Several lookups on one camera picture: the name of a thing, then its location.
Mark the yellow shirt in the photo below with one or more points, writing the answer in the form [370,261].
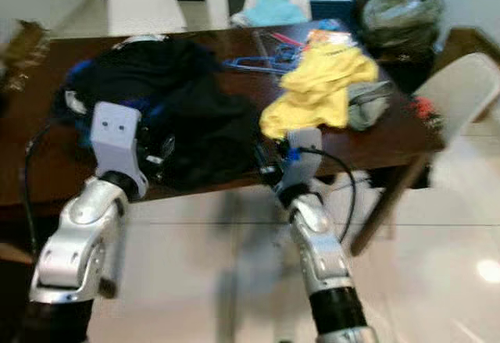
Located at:
[320,85]

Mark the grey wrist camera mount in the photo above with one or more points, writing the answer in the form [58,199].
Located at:
[117,136]
[305,155]

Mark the dark wooden table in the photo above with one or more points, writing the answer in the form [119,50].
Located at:
[39,155]

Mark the olive green bag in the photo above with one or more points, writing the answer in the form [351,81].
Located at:
[398,11]

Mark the brown basket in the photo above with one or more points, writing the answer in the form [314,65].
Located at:
[22,50]

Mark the small red object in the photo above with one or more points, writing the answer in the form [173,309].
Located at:
[423,108]

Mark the blue plastic hanger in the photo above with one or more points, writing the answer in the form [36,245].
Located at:
[251,65]

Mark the black garment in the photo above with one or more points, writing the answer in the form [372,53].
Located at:
[148,69]

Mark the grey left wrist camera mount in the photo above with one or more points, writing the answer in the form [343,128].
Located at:
[117,136]

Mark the grey cloth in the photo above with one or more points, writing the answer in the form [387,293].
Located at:
[367,108]

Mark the orange packet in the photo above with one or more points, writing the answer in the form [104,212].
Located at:
[332,38]

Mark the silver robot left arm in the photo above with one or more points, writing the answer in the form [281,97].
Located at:
[78,241]

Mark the red hanger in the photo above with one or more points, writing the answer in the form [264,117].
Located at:
[285,40]

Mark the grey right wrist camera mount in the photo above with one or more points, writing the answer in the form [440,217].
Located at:
[305,155]

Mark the teal cloth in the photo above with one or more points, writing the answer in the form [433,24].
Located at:
[273,7]

